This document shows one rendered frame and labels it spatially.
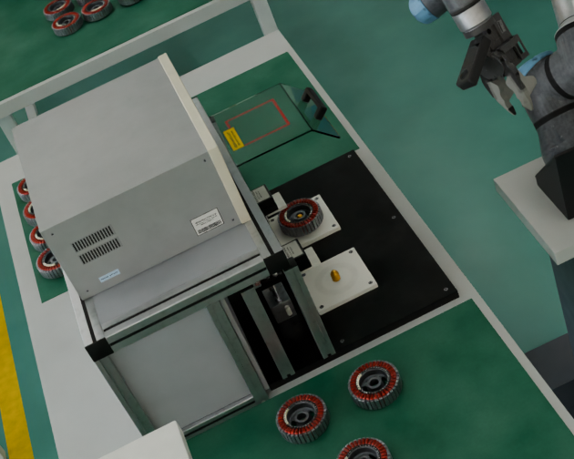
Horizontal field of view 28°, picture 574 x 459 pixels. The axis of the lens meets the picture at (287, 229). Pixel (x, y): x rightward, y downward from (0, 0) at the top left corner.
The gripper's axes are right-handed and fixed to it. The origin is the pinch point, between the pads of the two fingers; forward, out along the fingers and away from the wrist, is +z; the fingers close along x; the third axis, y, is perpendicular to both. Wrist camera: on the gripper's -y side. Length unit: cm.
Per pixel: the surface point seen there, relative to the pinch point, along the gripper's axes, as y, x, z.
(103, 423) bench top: -95, 67, 12
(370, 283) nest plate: -34, 35, 19
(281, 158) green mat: -7, 87, -6
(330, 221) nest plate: -23, 56, 7
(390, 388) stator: -56, 14, 31
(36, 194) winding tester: -84, 43, -41
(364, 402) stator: -61, 17, 31
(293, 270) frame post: -56, 20, 0
